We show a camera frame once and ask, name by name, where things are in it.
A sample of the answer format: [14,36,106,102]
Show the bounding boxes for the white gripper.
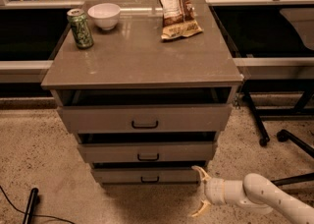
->
[191,166,226,217]

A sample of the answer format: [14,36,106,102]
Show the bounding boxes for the grey bottom drawer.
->
[91,168,200,184]

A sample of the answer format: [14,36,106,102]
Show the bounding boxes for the grey drawer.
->
[78,142,217,163]
[58,105,232,134]
[91,168,200,184]

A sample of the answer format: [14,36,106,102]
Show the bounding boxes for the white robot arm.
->
[192,166,314,224]

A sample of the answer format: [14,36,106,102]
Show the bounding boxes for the grey middle drawer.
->
[78,142,217,163]

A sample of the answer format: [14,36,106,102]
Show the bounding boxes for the grey top drawer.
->
[58,105,232,134]

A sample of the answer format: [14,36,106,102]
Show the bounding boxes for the grey drawer cabinet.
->
[42,0,243,171]

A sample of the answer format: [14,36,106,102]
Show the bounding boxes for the black chair base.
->
[270,129,314,187]

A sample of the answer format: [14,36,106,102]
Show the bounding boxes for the black stand leg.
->
[23,188,39,224]

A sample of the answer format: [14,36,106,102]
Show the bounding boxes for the brown chip bag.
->
[159,0,202,40]

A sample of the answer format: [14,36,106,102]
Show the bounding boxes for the white bowl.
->
[87,3,121,30]

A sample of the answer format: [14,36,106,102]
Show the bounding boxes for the green soda can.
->
[67,9,94,49]

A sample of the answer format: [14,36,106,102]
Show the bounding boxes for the black table leg frame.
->
[242,90,314,146]

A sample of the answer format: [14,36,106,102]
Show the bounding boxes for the black floor cable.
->
[0,185,77,224]

